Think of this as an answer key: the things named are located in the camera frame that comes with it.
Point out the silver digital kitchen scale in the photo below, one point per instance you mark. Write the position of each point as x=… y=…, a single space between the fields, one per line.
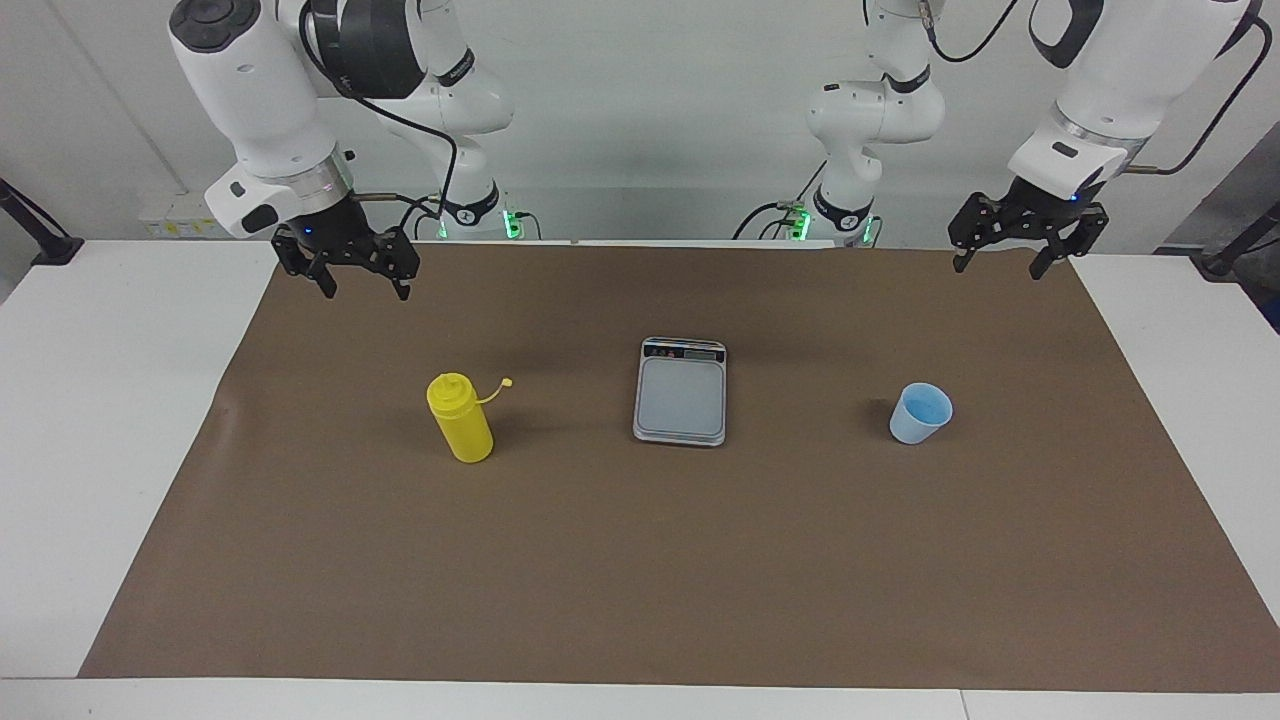
x=680 y=395

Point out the black clamp stand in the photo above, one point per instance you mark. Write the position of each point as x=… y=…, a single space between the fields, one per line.
x=55 y=250
x=1222 y=262

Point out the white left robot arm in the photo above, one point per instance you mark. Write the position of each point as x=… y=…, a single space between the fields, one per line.
x=1130 y=90

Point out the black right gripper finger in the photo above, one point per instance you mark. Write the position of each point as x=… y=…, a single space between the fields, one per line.
x=325 y=278
x=402 y=285

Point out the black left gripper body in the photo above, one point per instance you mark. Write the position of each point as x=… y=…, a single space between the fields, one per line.
x=1030 y=215

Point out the white wall socket strip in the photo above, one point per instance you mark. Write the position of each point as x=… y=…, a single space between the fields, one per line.
x=175 y=225

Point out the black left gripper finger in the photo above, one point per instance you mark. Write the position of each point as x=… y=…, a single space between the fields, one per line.
x=964 y=260
x=1048 y=262

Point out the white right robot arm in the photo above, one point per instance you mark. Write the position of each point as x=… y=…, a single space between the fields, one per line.
x=260 y=90

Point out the light blue plastic cup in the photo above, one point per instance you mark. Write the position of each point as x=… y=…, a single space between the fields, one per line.
x=915 y=425

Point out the yellow squeeze seasoning bottle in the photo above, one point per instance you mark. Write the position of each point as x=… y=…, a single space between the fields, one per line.
x=462 y=430

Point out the brown table mat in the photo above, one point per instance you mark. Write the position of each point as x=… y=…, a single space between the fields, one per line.
x=640 y=560

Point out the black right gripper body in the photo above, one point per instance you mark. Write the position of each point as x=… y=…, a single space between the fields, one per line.
x=345 y=240

